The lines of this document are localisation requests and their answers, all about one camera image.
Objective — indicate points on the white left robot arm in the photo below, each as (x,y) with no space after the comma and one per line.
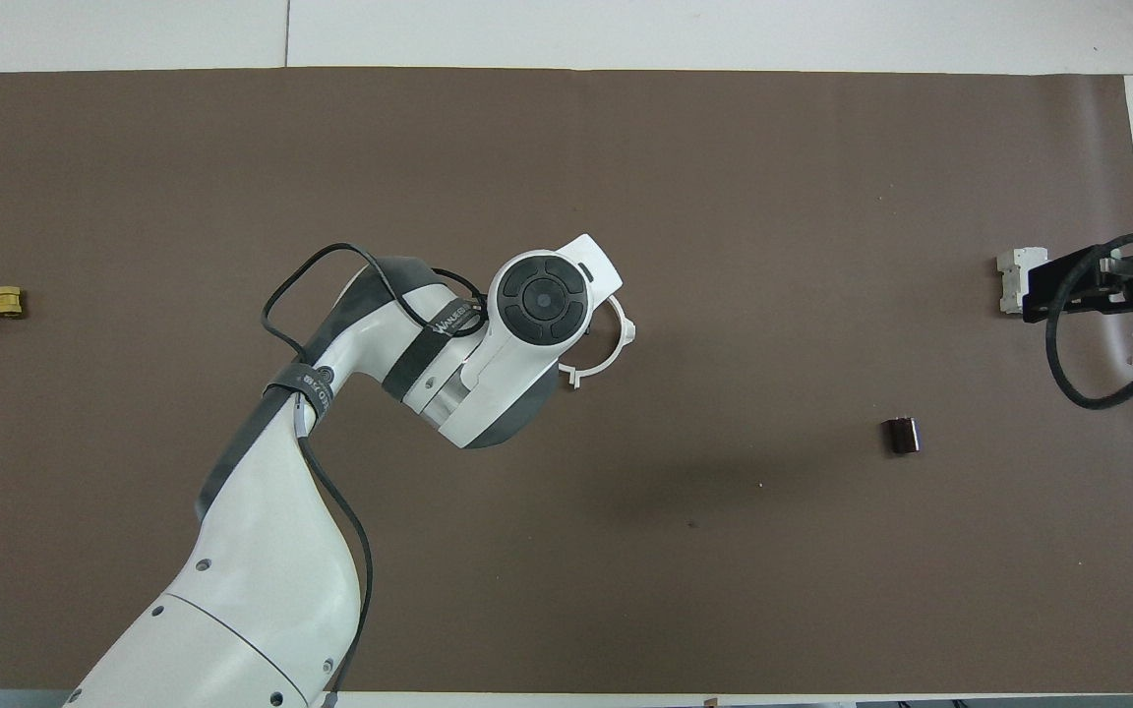
(262,570)

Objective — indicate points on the grey circuit breaker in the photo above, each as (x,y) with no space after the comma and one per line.
(1011,280)

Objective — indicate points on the dark brown short cylinder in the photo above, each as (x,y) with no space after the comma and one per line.
(902,437)

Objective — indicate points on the brown table mat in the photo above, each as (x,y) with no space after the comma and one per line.
(724,177)

